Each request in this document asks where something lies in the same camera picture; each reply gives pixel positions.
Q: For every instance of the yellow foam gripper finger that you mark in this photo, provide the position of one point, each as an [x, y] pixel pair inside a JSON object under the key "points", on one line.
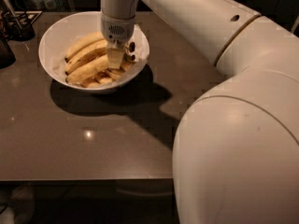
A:
{"points": [[115, 53]]}

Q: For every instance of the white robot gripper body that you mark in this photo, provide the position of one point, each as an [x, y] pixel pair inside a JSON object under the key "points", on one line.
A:
{"points": [[118, 29]]}

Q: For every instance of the yellow banana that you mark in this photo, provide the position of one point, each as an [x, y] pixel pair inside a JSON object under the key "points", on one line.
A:
{"points": [[86, 55], [115, 74], [82, 43], [88, 70]]}

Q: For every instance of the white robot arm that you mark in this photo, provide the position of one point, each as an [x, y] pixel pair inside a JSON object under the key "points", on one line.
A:
{"points": [[236, 150]]}

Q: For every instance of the small bottom banana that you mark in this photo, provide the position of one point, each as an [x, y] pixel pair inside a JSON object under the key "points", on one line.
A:
{"points": [[97, 80]]}

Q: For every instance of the white ceramic bowl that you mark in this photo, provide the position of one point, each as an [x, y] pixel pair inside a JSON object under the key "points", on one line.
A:
{"points": [[65, 32]]}

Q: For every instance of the dark round container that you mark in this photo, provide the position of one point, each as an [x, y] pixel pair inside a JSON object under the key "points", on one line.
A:
{"points": [[7, 56]]}

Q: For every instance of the black wire utensil holder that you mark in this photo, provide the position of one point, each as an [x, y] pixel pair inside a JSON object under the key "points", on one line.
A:
{"points": [[18, 26]]}

